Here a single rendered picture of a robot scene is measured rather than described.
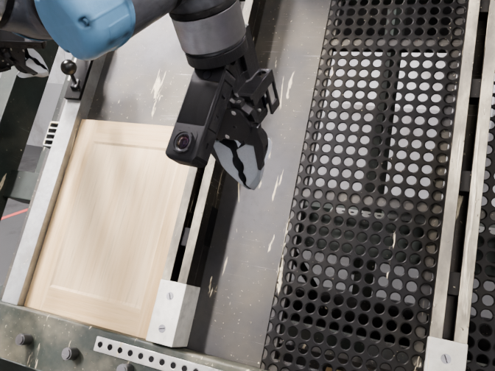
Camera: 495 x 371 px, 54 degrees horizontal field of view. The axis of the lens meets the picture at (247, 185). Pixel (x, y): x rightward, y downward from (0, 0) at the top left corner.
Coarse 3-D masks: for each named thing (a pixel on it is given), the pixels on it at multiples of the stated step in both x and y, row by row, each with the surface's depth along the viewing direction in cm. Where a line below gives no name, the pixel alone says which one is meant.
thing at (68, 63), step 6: (66, 60) 116; (72, 60) 117; (60, 66) 116; (66, 66) 115; (72, 66) 116; (66, 72) 116; (72, 72) 116; (72, 78) 122; (72, 84) 126; (78, 84) 126
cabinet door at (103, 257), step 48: (96, 144) 123; (144, 144) 118; (96, 192) 119; (144, 192) 114; (48, 240) 119; (96, 240) 115; (144, 240) 111; (48, 288) 115; (96, 288) 111; (144, 288) 107; (144, 336) 103
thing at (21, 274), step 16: (96, 64) 130; (96, 80) 131; (64, 112) 127; (80, 112) 126; (64, 128) 125; (64, 144) 124; (48, 160) 124; (64, 160) 123; (48, 176) 122; (48, 192) 121; (32, 208) 121; (48, 208) 120; (32, 224) 119; (48, 224) 120; (32, 240) 118; (16, 256) 118; (32, 256) 117; (16, 272) 117; (32, 272) 117; (16, 288) 115; (16, 304) 114
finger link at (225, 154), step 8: (216, 144) 62; (224, 144) 61; (232, 144) 62; (216, 152) 63; (224, 152) 62; (232, 152) 62; (224, 160) 64; (232, 160) 63; (240, 160) 64; (224, 168) 65; (232, 168) 64; (240, 168) 64; (232, 176) 65; (240, 176) 65
